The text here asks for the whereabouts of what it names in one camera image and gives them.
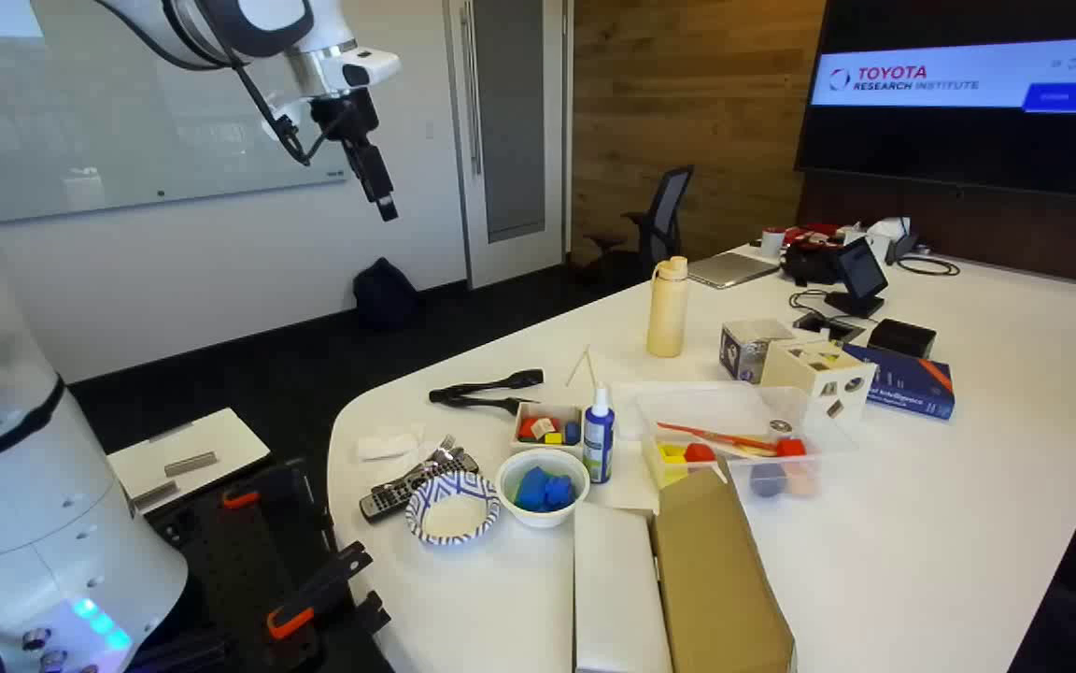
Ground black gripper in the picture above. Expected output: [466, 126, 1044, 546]
[307, 85, 403, 224]

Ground small wooden box coloured blocks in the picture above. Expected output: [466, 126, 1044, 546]
[512, 401, 588, 457]

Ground grey white cube box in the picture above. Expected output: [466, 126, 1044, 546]
[718, 318, 795, 385]

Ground brown cardboard box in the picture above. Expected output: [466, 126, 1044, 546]
[573, 467, 799, 673]

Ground blue cardboard box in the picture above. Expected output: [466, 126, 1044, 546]
[845, 340, 962, 422]

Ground black bag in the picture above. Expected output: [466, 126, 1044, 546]
[352, 253, 428, 333]

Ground white door glass panel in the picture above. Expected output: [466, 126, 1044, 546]
[442, 0, 576, 292]

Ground black tongs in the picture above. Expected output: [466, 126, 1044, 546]
[428, 366, 551, 420]

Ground black office chair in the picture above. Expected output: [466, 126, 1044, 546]
[588, 166, 698, 285]

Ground white board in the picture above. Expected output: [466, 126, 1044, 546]
[104, 402, 272, 518]

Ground black remote control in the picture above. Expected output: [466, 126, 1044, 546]
[354, 441, 481, 525]

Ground cream plastic bottle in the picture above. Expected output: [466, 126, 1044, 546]
[644, 253, 695, 361]

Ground grey metal bar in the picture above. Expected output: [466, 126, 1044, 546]
[161, 450, 221, 482]
[126, 480, 185, 515]

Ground blue patterned paper plate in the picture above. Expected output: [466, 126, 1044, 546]
[403, 467, 505, 553]

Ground white glue bottle blue label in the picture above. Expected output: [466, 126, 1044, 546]
[584, 385, 622, 491]

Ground blue object in bowl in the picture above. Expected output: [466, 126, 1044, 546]
[512, 465, 584, 515]

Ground white bowl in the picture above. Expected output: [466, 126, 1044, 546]
[495, 446, 593, 536]

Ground black mounting platform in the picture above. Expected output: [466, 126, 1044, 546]
[141, 454, 396, 673]

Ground yellow toy block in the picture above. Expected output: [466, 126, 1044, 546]
[652, 446, 687, 491]

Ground orange toy stick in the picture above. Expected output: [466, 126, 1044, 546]
[654, 420, 779, 457]

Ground red item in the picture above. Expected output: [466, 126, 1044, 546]
[780, 219, 845, 247]

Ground black pouch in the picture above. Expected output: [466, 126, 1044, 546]
[780, 237, 847, 287]

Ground small black tablet on stand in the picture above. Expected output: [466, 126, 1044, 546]
[826, 237, 892, 320]

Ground blue toy ball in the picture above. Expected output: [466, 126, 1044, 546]
[746, 460, 790, 501]

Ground white device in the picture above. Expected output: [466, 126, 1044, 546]
[865, 213, 922, 267]

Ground black wallet case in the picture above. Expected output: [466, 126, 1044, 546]
[867, 318, 942, 361]

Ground black clamp orange handle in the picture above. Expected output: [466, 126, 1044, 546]
[253, 540, 383, 648]
[175, 465, 319, 515]

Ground grey cable loop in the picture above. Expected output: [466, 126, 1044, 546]
[896, 252, 964, 282]

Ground wall television screen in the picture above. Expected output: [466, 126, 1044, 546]
[795, 0, 1076, 202]

